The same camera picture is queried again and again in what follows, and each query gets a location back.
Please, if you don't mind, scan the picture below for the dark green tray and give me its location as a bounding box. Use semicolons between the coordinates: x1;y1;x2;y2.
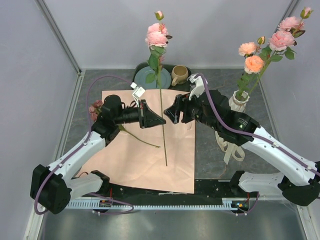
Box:
132;62;191;92

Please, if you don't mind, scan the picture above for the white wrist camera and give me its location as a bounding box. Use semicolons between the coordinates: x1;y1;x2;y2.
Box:
130;82;146;107
188;73;208;101

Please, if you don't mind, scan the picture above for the teal plate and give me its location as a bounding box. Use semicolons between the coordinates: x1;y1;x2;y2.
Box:
134;67;172;90

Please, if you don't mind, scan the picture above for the pink wrapping paper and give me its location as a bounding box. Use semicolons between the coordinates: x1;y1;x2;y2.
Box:
74;88;196;195

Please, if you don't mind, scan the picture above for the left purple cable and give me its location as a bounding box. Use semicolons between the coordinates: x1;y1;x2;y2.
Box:
33;75;135;216

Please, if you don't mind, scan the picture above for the pink rose stem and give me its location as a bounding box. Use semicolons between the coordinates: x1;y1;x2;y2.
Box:
144;10;174;167
248;7;314;96

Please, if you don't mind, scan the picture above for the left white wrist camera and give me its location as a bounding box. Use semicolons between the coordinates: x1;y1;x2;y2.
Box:
130;82;146;107

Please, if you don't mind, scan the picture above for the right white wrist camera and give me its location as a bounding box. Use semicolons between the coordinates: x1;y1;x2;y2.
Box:
188;73;208;101

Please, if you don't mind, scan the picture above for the peach rose stem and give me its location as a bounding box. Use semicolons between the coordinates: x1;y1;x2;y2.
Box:
235;36;266;102

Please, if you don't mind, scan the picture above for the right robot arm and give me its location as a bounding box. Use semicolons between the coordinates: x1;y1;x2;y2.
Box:
164;90;320;207

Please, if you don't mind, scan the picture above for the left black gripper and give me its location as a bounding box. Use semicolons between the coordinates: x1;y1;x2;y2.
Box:
114;99;166;129

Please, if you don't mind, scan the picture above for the white ribbed vase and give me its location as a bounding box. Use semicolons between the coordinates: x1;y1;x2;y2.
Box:
228;90;250;113

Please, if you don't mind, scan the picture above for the pink flower bunch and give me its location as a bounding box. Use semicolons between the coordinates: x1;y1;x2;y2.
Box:
88;100;160;148

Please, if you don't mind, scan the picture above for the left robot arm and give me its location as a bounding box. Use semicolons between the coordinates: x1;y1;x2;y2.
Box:
30;94;166;215

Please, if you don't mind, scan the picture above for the beige ceramic mug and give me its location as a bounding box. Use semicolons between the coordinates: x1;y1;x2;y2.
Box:
171;65;189;87

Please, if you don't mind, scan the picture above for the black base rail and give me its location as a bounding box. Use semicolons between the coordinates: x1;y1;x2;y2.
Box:
81;179;261;206

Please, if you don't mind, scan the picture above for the purple cable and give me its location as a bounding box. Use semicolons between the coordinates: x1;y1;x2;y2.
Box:
197;72;320;217
33;75;135;216

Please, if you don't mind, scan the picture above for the beige ribbon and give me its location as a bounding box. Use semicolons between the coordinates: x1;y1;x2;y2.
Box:
215;131;246;165

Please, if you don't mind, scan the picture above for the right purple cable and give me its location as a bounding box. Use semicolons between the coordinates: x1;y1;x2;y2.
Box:
197;72;320;217

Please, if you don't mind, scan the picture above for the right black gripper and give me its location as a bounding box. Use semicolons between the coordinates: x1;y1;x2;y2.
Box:
163;88;220;131

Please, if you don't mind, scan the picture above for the slotted cable duct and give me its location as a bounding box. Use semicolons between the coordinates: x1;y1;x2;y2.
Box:
66;197;250;211

